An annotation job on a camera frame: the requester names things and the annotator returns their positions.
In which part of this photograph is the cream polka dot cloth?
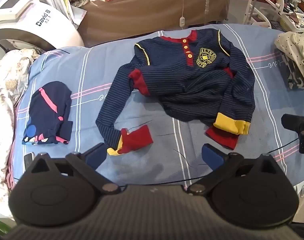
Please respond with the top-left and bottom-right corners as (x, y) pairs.
(274, 31), (304, 85)

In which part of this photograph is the white cable with switch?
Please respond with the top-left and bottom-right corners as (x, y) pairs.
(179, 0), (186, 27)

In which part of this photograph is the floral beige quilt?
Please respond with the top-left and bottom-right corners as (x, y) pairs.
(0, 49), (46, 218)

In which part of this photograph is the white machine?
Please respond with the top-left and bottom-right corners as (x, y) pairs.
(0, 0), (85, 50)

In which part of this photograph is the white storage rack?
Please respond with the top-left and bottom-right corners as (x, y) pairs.
(244, 0), (304, 32)

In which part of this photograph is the navy striped red yellow shirt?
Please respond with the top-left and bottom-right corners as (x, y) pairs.
(96, 29), (255, 155)

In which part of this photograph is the blue checked bed sheet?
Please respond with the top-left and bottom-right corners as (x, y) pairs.
(7, 24), (304, 188)

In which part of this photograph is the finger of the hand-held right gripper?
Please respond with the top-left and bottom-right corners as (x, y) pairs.
(281, 114), (304, 133)

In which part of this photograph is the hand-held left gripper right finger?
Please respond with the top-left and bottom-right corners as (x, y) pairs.
(187, 143), (280, 195)

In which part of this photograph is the dark patterned cloth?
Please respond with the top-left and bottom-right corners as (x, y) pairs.
(284, 55), (304, 89)

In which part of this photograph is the folded navy pink garment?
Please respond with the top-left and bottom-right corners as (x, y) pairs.
(22, 81), (74, 146)

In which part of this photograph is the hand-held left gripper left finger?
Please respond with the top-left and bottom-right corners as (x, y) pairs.
(29, 142), (121, 195)

